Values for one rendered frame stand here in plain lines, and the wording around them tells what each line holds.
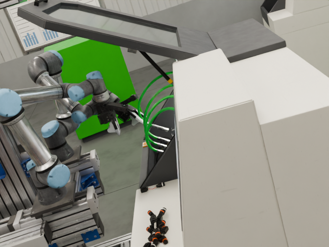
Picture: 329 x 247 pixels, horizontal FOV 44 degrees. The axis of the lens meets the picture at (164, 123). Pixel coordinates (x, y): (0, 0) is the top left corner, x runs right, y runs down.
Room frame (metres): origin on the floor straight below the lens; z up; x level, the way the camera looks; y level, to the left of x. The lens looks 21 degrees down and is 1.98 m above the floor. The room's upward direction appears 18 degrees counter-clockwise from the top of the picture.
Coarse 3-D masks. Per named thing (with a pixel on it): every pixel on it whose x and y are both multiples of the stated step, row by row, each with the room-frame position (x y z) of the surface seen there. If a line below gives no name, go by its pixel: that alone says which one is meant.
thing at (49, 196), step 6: (48, 186) 1.87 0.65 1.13; (42, 192) 1.87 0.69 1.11; (48, 192) 1.86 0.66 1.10; (54, 192) 1.87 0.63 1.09; (60, 192) 1.89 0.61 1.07; (66, 192) 1.91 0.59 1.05; (42, 198) 1.88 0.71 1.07; (48, 198) 1.85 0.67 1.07; (54, 198) 1.85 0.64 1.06; (60, 198) 1.87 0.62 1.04; (42, 204) 1.87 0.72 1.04; (48, 204) 1.85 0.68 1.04
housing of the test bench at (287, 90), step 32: (224, 32) 2.28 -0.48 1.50; (256, 32) 2.04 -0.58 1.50; (256, 64) 1.63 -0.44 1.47; (288, 64) 1.50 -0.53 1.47; (256, 96) 1.29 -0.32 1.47; (288, 96) 1.20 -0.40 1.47; (320, 96) 1.13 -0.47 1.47; (288, 128) 1.06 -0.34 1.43; (320, 128) 1.05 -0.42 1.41; (288, 160) 1.07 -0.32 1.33; (320, 160) 1.06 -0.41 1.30; (288, 192) 1.07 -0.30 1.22; (320, 192) 1.06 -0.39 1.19; (288, 224) 1.07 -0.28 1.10; (320, 224) 1.06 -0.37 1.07
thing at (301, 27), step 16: (272, 0) 5.74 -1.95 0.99; (288, 0) 4.78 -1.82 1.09; (304, 0) 4.46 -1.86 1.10; (320, 0) 4.43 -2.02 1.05; (272, 16) 4.78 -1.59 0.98; (288, 16) 4.51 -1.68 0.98; (304, 16) 4.47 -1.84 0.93; (320, 16) 4.43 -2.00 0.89; (288, 32) 4.51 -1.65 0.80; (304, 32) 4.48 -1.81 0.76; (320, 32) 4.44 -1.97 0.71; (288, 48) 4.52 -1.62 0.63; (304, 48) 4.48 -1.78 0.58; (320, 48) 4.45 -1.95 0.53; (320, 64) 4.45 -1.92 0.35
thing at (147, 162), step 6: (150, 144) 2.47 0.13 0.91; (144, 150) 2.32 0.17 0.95; (150, 150) 2.39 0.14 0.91; (144, 156) 2.24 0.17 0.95; (150, 156) 2.31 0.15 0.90; (144, 162) 2.16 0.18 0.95; (150, 162) 2.25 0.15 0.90; (144, 168) 2.09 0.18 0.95; (150, 168) 2.18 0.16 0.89; (144, 174) 2.01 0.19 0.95
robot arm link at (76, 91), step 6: (72, 84) 2.04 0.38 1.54; (78, 84) 2.00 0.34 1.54; (84, 84) 2.00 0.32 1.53; (90, 84) 2.01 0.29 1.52; (72, 90) 1.96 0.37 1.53; (78, 90) 1.96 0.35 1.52; (84, 90) 1.98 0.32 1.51; (90, 90) 2.00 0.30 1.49; (72, 96) 1.97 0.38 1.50; (78, 96) 1.95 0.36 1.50; (84, 96) 1.98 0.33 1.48
